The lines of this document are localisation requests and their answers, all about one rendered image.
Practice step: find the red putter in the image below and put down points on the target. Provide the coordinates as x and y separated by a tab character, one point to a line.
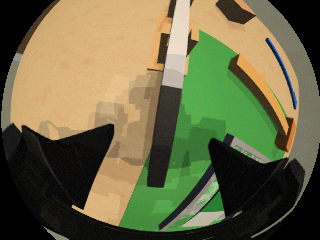
169	99

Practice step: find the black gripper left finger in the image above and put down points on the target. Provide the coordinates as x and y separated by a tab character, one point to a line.
74	160

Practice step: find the tan cube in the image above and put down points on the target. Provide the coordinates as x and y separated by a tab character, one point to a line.
235	10

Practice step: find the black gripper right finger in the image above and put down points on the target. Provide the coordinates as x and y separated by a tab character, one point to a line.
239	177

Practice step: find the green mat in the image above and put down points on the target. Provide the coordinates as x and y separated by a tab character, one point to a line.
214	102

